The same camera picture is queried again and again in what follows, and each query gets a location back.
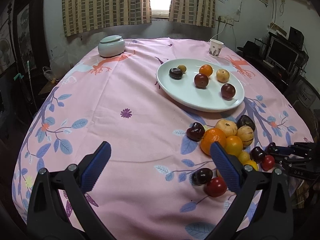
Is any orange yellow tomato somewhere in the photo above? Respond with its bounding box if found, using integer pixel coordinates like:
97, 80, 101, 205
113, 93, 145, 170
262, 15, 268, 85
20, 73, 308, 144
225, 135, 243, 157

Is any dark purple mangosteen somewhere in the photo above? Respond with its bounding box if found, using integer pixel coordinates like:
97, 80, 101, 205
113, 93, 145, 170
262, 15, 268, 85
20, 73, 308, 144
236, 115, 256, 132

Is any pale pepino melon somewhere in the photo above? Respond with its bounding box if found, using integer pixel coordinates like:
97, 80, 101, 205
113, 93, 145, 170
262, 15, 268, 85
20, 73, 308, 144
215, 119, 238, 137

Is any red cherry tomato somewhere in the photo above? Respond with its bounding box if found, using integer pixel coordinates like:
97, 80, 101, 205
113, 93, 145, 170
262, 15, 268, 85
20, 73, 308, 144
204, 177, 227, 198

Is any large orange mandarin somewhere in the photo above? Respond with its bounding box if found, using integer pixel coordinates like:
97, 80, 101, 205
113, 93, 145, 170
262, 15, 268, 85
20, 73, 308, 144
200, 128, 227, 155

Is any dark heart-shaped cherry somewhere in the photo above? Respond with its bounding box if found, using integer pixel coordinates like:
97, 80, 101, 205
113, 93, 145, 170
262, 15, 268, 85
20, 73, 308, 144
186, 122, 205, 142

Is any yellow striped pepino melon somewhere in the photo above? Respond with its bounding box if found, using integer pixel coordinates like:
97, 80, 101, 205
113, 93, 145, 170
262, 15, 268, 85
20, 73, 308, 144
216, 69, 230, 83

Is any dark red plum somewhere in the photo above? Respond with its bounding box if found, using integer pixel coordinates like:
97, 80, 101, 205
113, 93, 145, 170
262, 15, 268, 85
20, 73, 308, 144
194, 73, 209, 89

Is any small orange mandarin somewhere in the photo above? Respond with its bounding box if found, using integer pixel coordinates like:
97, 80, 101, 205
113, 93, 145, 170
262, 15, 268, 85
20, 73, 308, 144
199, 64, 213, 77

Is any small green-yellow fruit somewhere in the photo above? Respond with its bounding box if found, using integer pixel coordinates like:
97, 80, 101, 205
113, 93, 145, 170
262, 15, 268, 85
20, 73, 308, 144
178, 64, 187, 73

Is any dark water chestnut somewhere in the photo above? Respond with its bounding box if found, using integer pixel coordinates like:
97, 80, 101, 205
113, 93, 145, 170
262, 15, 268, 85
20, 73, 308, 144
169, 68, 183, 80

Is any computer monitor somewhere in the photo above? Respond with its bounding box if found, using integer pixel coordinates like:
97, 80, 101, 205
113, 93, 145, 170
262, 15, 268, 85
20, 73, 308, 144
265, 37, 298, 72

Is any white oval plate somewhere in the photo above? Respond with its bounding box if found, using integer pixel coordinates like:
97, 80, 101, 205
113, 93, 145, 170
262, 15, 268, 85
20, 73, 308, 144
156, 59, 245, 112

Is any floral paper cup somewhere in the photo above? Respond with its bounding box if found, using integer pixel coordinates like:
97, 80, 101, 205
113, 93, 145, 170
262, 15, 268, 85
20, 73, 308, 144
209, 39, 224, 56

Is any pink patterned tablecloth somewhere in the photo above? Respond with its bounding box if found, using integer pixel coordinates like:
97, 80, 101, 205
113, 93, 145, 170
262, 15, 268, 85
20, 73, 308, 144
12, 38, 312, 239

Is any right checkered curtain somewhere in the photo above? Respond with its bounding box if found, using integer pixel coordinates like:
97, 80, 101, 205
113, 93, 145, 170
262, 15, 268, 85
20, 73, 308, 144
169, 0, 215, 28

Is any checkered curtain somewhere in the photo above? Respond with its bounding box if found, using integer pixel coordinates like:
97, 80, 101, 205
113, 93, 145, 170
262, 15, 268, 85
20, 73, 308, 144
169, 0, 215, 28
62, 0, 152, 37

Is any white lidded ceramic jar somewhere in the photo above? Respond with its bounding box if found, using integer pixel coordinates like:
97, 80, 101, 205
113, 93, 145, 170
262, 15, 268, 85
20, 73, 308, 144
98, 35, 125, 57

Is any left checkered curtain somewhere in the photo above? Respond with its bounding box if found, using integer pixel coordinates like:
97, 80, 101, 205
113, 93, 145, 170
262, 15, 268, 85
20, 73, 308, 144
62, 0, 152, 37

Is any wall power strip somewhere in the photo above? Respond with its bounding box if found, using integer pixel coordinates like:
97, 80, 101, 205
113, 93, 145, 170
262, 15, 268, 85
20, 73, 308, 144
217, 16, 234, 25

